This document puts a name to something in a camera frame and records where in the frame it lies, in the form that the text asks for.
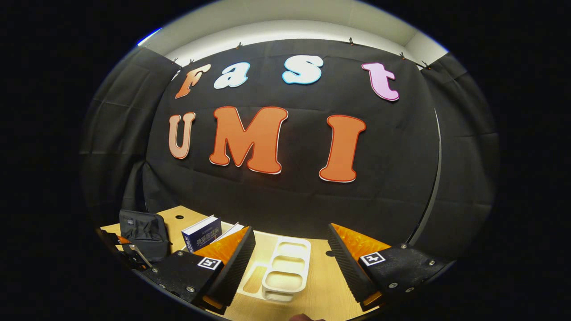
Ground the black schoolbag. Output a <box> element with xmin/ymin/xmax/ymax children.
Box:
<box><xmin>119</xmin><ymin>210</ymin><xmax>172</xmax><ymax>263</ymax></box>

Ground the white plastic bookshelf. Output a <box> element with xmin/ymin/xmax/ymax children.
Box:
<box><xmin>239</xmin><ymin>236</ymin><xmax>312</xmax><ymax>303</ymax></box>

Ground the ceiling light strip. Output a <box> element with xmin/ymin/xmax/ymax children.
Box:
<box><xmin>136</xmin><ymin>27</ymin><xmax>163</xmax><ymax>47</ymax></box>

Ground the grey metal pole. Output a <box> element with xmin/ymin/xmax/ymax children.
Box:
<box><xmin>408</xmin><ymin>109</ymin><xmax>443</xmax><ymax>246</ymax></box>

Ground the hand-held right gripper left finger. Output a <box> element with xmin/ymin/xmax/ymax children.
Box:
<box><xmin>134</xmin><ymin>226</ymin><xmax>257</xmax><ymax>313</ymax></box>

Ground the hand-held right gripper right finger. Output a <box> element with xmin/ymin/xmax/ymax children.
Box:
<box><xmin>327</xmin><ymin>223</ymin><xmax>455</xmax><ymax>311</ymax></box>

